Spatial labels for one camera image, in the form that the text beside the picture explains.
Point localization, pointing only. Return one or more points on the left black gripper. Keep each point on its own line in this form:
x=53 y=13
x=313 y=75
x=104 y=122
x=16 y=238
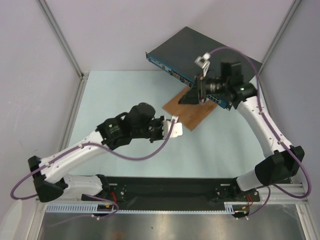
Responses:
x=159 y=121

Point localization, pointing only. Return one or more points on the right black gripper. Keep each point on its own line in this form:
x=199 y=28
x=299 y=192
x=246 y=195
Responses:
x=199 y=88

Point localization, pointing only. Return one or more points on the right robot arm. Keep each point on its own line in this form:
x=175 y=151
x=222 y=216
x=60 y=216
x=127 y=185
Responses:
x=282 y=159

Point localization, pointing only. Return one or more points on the wooden base board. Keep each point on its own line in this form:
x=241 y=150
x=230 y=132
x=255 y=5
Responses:
x=189 y=115

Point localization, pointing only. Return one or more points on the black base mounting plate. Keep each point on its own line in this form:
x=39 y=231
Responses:
x=185 y=192

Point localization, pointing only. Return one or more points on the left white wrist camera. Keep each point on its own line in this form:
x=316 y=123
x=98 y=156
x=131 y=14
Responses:
x=172 y=128

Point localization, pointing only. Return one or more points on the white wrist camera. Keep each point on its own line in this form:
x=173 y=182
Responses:
x=204 y=63
x=172 y=128

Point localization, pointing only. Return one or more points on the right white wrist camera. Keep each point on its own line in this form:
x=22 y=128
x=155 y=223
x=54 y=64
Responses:
x=204 y=63

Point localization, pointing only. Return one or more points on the black blue network switch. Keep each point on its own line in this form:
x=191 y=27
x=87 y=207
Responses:
x=177 y=56

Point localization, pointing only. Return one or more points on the left aluminium frame post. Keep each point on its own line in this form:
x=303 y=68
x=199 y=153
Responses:
x=54 y=25

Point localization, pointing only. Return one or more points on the aluminium frame post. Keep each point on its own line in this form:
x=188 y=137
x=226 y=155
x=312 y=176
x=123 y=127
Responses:
x=54 y=25
x=281 y=30

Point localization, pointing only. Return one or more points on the white slotted cable duct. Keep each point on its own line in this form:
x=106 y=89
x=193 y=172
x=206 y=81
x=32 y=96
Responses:
x=106 y=208

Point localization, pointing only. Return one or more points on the right aluminium frame post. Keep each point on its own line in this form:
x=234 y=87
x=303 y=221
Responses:
x=281 y=30

